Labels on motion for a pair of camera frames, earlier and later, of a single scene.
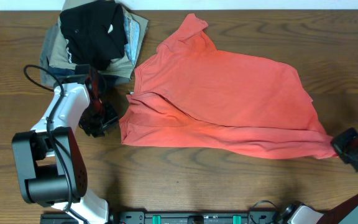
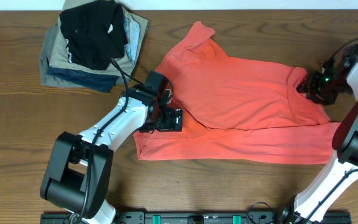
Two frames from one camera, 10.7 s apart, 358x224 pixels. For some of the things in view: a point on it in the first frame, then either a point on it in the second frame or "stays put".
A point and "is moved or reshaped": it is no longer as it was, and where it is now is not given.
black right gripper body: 351,149 → 325,89
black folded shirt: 94,33 stays put
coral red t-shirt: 188,95 is moved or reshaped
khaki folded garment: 59,56 stays put
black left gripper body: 99,117 → 165,121
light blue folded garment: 132,35 stays put
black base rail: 179,217 stays put
